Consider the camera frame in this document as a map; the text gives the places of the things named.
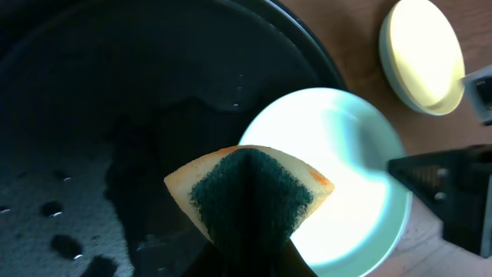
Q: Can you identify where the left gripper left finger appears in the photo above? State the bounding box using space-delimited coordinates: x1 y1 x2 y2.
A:
181 242 244 277

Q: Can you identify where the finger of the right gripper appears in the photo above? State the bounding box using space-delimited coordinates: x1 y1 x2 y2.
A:
387 145 491 258
461 65 491 126

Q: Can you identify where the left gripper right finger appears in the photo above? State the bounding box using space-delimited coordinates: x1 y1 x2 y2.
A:
253 239 317 277

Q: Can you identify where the green yellow sponge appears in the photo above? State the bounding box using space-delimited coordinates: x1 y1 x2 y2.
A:
164 145 334 255

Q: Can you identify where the light blue plate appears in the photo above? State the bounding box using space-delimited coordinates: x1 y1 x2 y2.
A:
378 7 464 116
240 88 412 276

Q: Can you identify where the black round tray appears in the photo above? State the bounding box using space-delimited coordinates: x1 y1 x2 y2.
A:
1 0 345 276

